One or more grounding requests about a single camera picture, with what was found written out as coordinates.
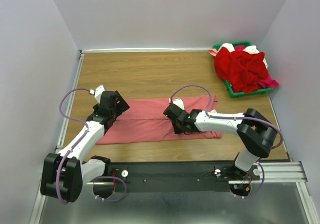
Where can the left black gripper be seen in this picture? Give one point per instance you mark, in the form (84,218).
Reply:
(122,105)

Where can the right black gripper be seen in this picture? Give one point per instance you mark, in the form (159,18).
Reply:
(176,130)

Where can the salmon pink t-shirt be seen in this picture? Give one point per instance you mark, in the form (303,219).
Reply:
(144,122)

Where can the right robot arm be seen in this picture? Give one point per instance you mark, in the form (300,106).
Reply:
(256,133)

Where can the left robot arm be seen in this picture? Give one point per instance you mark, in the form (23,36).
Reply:
(65,173)

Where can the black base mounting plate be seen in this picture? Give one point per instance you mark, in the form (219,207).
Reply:
(183,176)

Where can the light pink garment in bin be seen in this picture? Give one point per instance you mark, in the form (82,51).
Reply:
(213,52)

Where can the red t-shirt in bin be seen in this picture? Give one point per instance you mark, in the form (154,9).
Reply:
(242,69)

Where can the magenta garment in bin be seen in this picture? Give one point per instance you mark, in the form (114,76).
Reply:
(267,83)

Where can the white garment in bin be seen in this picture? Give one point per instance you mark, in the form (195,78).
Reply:
(251,49)

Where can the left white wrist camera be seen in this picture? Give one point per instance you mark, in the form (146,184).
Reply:
(97,92)

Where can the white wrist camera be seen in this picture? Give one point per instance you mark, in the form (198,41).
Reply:
(178,102)
(97,92)

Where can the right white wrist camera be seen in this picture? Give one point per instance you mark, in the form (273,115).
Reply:
(178,102)

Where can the aluminium frame rail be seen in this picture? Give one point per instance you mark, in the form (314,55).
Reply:
(277,197)

